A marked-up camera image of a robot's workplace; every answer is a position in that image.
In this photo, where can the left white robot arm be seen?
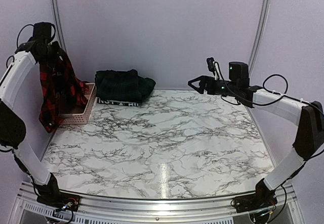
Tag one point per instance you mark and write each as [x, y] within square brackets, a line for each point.
[13, 128]

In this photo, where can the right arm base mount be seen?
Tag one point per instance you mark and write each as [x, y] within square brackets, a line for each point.
[250, 202]

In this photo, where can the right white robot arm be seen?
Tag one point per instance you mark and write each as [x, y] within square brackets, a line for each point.
[306, 118]

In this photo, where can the pink plastic basket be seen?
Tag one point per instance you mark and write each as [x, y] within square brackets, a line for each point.
[77, 115]

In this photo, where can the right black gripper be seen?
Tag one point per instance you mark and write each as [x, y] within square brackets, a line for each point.
[210, 80]

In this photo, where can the aluminium frame post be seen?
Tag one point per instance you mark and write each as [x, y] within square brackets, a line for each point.
[58, 24]
[265, 6]

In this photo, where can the red black plaid shirt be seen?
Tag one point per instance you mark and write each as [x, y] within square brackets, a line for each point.
[58, 80]

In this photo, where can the right aluminium frame post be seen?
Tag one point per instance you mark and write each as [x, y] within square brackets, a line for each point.
[265, 6]

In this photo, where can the aluminium front table rail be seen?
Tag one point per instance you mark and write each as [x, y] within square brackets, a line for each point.
[101, 209]

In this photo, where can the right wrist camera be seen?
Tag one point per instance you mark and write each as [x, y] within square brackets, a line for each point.
[212, 68]

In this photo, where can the green plaid skirt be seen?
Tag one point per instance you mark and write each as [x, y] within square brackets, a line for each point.
[125, 86]

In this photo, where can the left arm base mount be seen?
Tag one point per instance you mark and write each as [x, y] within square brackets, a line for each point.
[63, 201]

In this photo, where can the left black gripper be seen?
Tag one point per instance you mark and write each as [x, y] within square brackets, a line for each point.
[57, 53]

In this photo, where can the left aluminium frame post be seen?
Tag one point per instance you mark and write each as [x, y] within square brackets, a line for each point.
[58, 24]

